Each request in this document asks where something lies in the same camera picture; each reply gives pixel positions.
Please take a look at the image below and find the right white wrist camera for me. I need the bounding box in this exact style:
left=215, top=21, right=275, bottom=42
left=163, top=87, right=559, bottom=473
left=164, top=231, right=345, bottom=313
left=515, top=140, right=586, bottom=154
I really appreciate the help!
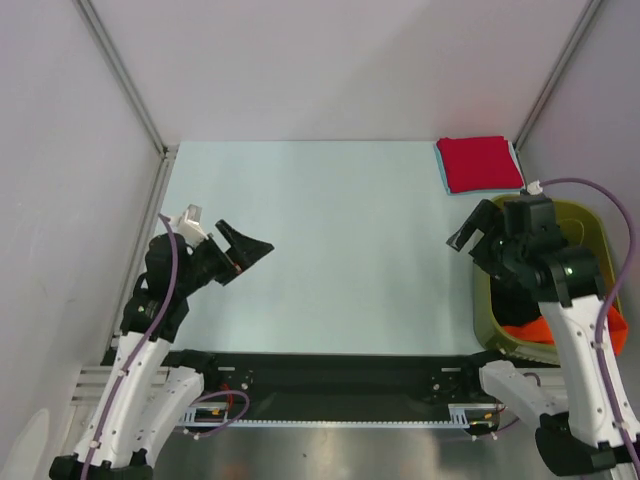
left=519, top=180, right=544, bottom=196

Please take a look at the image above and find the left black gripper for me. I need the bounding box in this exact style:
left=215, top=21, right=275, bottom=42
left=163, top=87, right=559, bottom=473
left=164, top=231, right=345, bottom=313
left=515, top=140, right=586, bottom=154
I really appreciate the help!
left=175, top=220, right=272, bottom=296

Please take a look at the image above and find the olive green plastic basket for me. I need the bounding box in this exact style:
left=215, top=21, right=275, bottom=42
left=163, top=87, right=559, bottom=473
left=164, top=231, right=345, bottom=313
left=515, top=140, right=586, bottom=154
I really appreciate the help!
left=473, top=200, right=616, bottom=366

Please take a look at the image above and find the left aluminium corner post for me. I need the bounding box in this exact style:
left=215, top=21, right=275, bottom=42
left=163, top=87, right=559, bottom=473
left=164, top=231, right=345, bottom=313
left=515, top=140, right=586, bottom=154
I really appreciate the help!
left=72, top=0, right=171, bottom=159

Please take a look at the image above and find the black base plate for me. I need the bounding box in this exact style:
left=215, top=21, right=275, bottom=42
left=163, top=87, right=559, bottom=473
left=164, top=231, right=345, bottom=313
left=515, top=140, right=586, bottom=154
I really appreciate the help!
left=205, top=353, right=499, bottom=420

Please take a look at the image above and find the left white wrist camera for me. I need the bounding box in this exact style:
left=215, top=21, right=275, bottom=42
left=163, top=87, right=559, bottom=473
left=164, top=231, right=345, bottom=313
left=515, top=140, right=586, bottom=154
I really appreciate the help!
left=169, top=204, right=207, bottom=249

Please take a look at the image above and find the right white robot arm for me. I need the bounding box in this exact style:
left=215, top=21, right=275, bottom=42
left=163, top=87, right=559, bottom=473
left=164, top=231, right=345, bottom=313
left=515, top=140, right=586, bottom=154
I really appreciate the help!
left=447, top=195, right=639, bottom=477

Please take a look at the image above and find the right aluminium corner post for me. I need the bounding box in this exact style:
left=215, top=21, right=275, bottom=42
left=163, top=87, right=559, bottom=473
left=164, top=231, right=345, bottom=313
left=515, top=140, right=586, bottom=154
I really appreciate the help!
left=513, top=0, right=608, bottom=152

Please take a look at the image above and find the slotted cable duct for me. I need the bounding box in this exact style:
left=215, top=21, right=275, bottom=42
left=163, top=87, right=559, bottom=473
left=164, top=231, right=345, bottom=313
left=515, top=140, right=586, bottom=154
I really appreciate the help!
left=176, top=403, right=505, bottom=431

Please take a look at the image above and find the orange t shirt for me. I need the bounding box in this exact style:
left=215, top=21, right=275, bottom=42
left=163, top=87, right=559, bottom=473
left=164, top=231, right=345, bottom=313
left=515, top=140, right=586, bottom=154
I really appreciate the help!
left=503, top=306, right=629, bottom=356

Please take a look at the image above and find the folded red t shirt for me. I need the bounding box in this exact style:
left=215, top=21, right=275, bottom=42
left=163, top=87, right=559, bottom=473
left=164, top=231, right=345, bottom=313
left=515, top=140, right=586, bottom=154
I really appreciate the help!
left=436, top=135, right=525, bottom=194

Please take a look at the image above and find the black t shirt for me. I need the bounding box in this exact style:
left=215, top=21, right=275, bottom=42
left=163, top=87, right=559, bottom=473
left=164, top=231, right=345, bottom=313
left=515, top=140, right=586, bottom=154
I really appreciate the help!
left=490, top=279, right=541, bottom=327

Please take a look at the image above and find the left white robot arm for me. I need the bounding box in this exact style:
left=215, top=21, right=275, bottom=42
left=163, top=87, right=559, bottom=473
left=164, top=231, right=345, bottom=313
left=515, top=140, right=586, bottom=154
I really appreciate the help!
left=49, top=216, right=274, bottom=479

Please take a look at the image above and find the aluminium corner post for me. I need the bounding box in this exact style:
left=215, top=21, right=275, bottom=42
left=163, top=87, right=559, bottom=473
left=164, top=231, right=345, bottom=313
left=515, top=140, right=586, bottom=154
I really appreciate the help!
left=72, top=0, right=171, bottom=159
left=513, top=0, right=608, bottom=152

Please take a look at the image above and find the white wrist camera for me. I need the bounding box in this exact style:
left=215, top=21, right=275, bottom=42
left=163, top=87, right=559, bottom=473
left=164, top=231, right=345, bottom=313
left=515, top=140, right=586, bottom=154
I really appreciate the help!
left=519, top=180, right=544, bottom=196
left=169, top=204, right=207, bottom=249

